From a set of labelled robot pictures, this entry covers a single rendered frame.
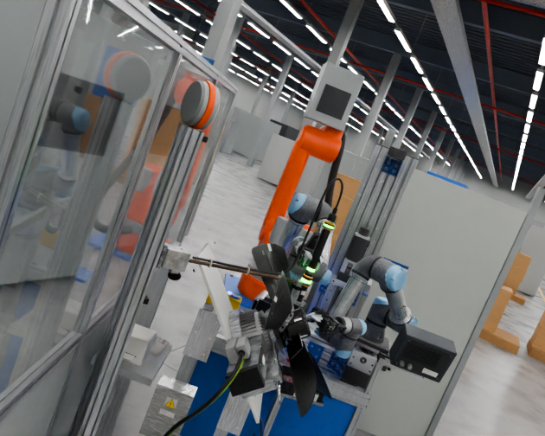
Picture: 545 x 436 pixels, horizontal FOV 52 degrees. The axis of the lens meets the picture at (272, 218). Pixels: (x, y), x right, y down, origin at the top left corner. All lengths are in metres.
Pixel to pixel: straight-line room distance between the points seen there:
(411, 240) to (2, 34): 3.18
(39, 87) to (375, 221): 2.39
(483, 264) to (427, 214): 0.56
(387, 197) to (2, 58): 2.73
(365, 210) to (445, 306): 1.45
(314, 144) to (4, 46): 3.34
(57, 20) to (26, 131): 0.20
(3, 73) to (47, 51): 3.22
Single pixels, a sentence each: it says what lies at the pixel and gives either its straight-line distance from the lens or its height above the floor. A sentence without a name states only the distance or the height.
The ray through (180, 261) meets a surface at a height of 1.35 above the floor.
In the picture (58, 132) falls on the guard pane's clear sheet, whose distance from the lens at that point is 1.24.
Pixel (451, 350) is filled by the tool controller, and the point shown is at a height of 1.23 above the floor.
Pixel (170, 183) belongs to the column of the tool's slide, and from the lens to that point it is 1.87.
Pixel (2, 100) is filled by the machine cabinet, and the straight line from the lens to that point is 4.26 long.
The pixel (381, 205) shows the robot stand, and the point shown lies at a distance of 3.19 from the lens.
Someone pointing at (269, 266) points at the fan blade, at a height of 1.37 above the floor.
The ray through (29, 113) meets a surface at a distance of 1.09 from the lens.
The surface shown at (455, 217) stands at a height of 1.78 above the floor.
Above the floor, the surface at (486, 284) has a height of 1.41.
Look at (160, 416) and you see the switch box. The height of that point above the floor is 0.72.
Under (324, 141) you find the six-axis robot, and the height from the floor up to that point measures 1.98.
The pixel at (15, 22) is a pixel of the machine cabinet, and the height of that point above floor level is 1.93.
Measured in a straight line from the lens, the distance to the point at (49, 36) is 1.09.
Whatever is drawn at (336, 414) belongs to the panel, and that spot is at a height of 0.69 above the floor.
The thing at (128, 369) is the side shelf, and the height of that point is 0.86.
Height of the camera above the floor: 1.89
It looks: 8 degrees down
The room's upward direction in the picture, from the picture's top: 21 degrees clockwise
